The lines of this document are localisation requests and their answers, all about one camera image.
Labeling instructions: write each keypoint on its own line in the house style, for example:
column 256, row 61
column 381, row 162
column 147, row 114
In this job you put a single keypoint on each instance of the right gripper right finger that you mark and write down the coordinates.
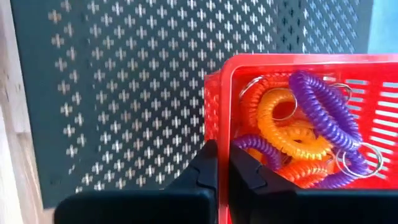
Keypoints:
column 252, row 186

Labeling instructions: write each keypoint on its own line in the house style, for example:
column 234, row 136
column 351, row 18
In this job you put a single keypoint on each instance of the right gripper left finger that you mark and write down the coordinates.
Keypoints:
column 199, row 177

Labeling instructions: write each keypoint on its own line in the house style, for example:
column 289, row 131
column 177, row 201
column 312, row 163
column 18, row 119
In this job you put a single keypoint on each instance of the red plastic basket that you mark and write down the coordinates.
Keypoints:
column 373, row 118

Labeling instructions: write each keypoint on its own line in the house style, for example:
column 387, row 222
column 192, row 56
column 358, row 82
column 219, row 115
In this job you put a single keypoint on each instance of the black perforated metal shelf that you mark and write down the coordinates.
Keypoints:
column 140, row 93

